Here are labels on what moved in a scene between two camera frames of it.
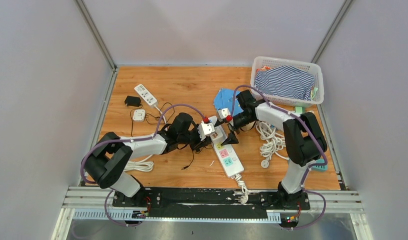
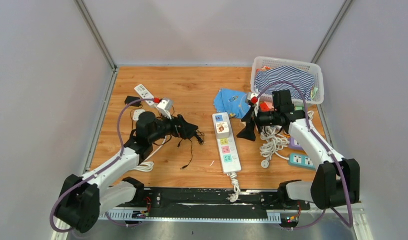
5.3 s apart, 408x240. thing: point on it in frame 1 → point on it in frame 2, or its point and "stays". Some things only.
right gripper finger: (231, 139) → (248, 133)
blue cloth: (224, 99) stays
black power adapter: (133, 101) stays
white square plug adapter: (139, 115) stays
